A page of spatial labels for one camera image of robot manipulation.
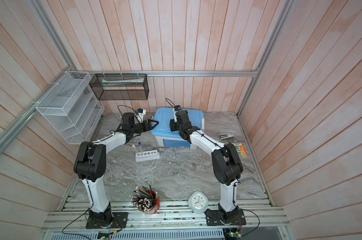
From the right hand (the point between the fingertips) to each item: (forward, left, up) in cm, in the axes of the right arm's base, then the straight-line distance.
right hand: (172, 120), depth 93 cm
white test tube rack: (-18, +15, -14) cm, 27 cm away
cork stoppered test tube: (-19, +21, -6) cm, 29 cm away
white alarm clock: (-44, -15, -15) cm, 49 cm away
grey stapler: (0, -36, -16) cm, 40 cm away
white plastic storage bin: (-11, -1, -9) cm, 15 cm away
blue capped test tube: (-18, +18, -1) cm, 25 cm away
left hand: (-2, +10, -2) cm, 10 cm away
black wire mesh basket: (+25, +38, +8) cm, 46 cm away
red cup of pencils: (-47, +9, +1) cm, 48 cm away
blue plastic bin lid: (+5, +6, -1) cm, 8 cm away
